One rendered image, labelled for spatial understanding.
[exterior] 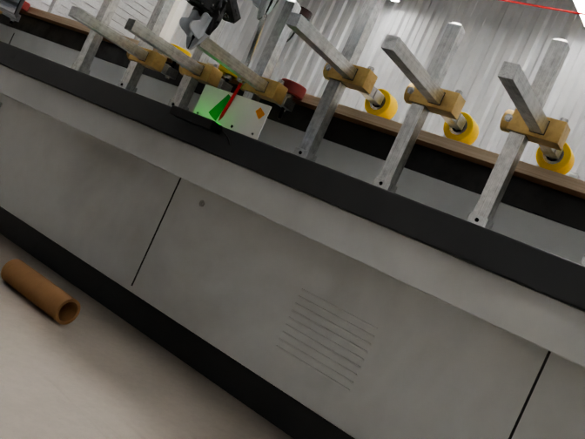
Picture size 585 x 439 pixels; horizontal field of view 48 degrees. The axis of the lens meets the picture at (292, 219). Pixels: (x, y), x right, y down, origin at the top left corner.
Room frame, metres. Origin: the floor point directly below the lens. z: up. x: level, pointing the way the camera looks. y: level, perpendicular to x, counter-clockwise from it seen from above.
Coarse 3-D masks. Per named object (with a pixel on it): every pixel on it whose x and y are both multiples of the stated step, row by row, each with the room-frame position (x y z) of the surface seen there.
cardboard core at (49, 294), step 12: (12, 264) 2.01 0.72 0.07; (24, 264) 2.02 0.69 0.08; (12, 276) 1.98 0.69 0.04; (24, 276) 1.96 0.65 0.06; (36, 276) 1.96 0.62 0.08; (24, 288) 1.94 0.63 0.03; (36, 288) 1.92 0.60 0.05; (48, 288) 1.91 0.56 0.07; (60, 288) 1.93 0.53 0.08; (36, 300) 1.91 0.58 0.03; (48, 300) 1.88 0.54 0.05; (60, 300) 1.87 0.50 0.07; (72, 300) 1.88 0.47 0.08; (48, 312) 1.88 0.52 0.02; (60, 312) 1.93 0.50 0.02; (72, 312) 1.92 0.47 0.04
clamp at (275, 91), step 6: (264, 78) 1.82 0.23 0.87; (246, 84) 1.85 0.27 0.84; (270, 84) 1.81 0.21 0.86; (276, 84) 1.80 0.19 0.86; (282, 84) 1.81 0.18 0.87; (246, 90) 1.85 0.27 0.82; (252, 90) 1.84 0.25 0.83; (270, 90) 1.80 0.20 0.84; (276, 90) 1.80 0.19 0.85; (282, 90) 1.82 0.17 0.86; (258, 96) 1.86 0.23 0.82; (264, 96) 1.81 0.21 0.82; (270, 96) 1.80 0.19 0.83; (276, 96) 1.81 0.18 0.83; (282, 96) 1.83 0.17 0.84; (276, 102) 1.82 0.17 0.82
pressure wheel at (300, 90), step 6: (282, 78) 1.91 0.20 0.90; (288, 84) 1.89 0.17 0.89; (294, 84) 1.89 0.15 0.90; (300, 84) 1.90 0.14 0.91; (288, 90) 1.89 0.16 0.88; (294, 90) 1.89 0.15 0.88; (300, 90) 1.90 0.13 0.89; (288, 96) 1.91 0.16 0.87; (294, 96) 1.93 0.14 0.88; (300, 96) 1.90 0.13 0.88; (282, 108) 1.92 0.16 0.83; (282, 114) 1.92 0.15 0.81
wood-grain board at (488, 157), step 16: (32, 16) 2.82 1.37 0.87; (48, 16) 2.70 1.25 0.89; (80, 32) 2.65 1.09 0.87; (304, 96) 1.95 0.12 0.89; (336, 112) 1.88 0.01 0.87; (352, 112) 1.85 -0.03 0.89; (384, 128) 1.79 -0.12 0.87; (432, 144) 1.71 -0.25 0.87; (448, 144) 1.68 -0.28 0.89; (464, 144) 1.66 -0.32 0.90; (480, 160) 1.64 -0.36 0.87; (528, 176) 1.57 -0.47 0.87; (544, 176) 1.54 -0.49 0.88; (560, 176) 1.53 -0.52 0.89; (576, 192) 1.52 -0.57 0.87
